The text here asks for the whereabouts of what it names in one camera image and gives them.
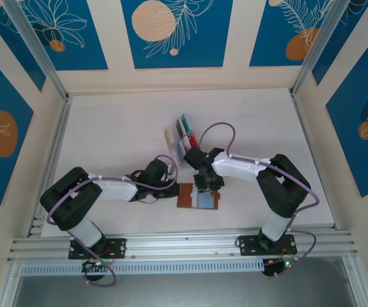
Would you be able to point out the brown leather card holder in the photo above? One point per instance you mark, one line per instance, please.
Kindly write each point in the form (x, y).
(185, 199)

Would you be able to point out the clear acrylic card rack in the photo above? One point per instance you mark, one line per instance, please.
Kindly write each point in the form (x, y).
(184, 137)

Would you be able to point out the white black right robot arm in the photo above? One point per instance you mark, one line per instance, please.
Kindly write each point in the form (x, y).
(238, 168)

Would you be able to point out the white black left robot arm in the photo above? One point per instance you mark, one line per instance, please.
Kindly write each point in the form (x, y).
(113, 190)

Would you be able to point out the black card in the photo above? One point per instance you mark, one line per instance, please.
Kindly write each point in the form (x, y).
(180, 127)

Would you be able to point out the teal card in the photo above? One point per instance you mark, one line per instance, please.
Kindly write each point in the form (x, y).
(186, 123)

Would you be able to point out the aluminium mounting rail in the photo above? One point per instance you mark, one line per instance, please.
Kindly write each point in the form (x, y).
(187, 244)

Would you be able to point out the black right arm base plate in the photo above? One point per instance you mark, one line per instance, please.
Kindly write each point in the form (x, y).
(244, 244)

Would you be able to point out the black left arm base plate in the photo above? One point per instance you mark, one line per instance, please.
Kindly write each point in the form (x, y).
(120, 247)

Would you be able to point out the aluminium table side rail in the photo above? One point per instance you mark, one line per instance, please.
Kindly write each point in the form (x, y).
(61, 128)
(306, 128)

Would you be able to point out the aluminium frame post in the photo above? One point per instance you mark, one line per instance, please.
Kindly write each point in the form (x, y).
(327, 35)
(34, 44)

